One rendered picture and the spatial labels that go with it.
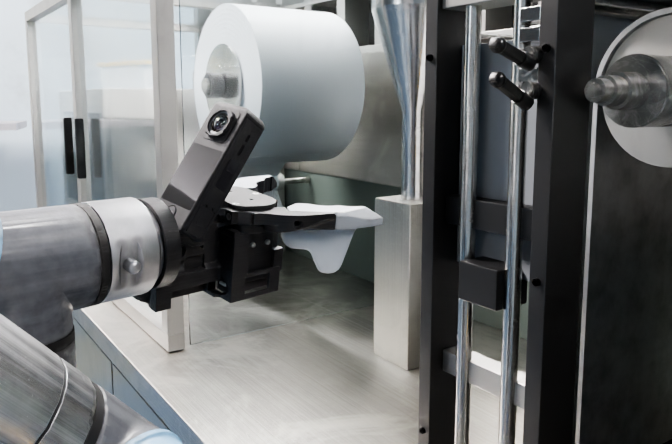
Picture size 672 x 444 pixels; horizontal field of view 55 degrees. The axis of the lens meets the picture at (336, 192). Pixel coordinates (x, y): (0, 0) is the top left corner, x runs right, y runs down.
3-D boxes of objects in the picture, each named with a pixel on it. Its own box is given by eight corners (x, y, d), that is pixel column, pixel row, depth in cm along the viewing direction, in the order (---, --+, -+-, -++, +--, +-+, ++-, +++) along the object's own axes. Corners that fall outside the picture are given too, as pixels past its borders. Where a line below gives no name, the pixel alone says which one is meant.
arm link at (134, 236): (65, 191, 49) (118, 219, 43) (122, 186, 52) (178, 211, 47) (65, 285, 50) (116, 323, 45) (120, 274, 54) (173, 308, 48)
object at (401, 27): (352, 352, 112) (353, 11, 104) (414, 335, 119) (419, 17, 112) (405, 380, 100) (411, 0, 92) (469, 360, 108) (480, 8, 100)
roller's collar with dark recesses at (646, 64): (597, 126, 59) (601, 55, 59) (634, 125, 63) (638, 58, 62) (665, 129, 54) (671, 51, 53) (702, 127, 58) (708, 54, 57)
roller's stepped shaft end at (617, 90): (572, 109, 55) (574, 71, 54) (614, 109, 58) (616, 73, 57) (607, 110, 52) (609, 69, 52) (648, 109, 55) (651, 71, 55)
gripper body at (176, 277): (234, 263, 62) (116, 289, 54) (239, 177, 60) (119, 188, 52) (286, 290, 57) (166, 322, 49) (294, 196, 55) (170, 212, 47)
